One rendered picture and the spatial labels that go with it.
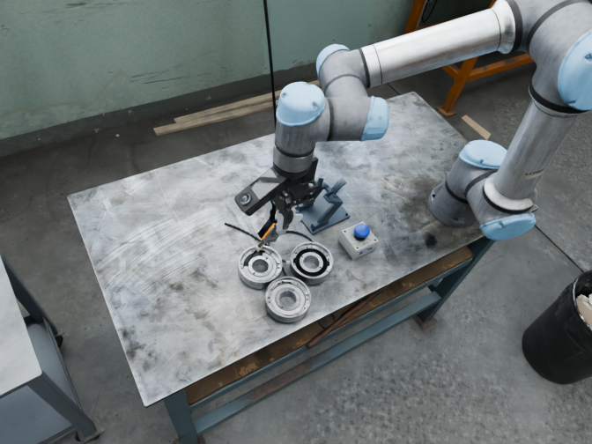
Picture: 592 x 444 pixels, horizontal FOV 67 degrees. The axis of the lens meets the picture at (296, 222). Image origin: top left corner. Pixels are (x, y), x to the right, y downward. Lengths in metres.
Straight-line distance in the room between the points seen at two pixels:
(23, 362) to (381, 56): 1.02
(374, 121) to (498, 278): 1.68
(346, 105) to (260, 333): 0.54
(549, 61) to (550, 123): 0.12
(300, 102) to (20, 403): 1.33
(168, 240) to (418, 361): 1.22
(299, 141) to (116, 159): 1.83
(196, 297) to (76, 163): 1.60
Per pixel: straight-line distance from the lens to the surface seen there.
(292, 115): 0.74
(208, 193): 1.25
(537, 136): 0.98
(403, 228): 1.27
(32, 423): 1.69
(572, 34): 0.89
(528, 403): 2.15
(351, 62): 0.88
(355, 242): 1.14
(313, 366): 1.62
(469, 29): 0.93
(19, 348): 1.25
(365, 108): 0.79
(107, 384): 1.89
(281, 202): 0.89
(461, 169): 1.23
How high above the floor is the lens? 1.75
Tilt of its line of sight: 52 degrees down
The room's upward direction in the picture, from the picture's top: 11 degrees clockwise
